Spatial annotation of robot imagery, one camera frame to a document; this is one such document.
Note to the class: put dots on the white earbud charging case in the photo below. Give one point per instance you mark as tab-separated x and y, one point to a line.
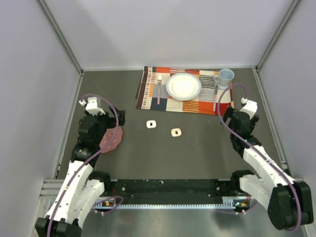
150	124

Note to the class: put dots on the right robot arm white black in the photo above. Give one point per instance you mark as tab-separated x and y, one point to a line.
288	202

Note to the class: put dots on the pink handled fork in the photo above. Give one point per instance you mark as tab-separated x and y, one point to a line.
159	87

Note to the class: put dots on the pink polka dot plate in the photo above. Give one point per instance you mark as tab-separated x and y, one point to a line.
111	139

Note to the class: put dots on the grey cable duct rail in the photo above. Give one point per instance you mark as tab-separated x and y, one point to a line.
163	205

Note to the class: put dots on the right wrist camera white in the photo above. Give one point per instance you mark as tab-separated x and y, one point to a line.
249	107

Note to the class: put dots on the light blue mug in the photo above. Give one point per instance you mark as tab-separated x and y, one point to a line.
224	78

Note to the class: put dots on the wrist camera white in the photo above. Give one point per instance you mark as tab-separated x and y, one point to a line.
92	106
249	107

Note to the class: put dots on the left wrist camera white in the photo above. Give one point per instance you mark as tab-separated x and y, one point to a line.
92	106

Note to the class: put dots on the white round plate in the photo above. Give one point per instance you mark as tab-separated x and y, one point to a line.
183	86

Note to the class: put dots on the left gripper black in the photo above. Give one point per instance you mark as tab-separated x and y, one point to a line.
112	121

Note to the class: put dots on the beige square ring object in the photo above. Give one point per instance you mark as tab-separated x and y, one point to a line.
176	132

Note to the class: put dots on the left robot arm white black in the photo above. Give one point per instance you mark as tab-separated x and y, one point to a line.
82	185

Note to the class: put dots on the patterned orange placemat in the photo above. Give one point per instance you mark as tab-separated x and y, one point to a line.
202	104

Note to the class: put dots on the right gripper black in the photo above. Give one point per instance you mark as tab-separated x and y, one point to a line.
229	114

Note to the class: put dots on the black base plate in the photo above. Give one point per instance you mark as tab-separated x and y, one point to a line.
175	191

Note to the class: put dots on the pink handled knife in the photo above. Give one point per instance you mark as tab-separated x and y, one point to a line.
215	96

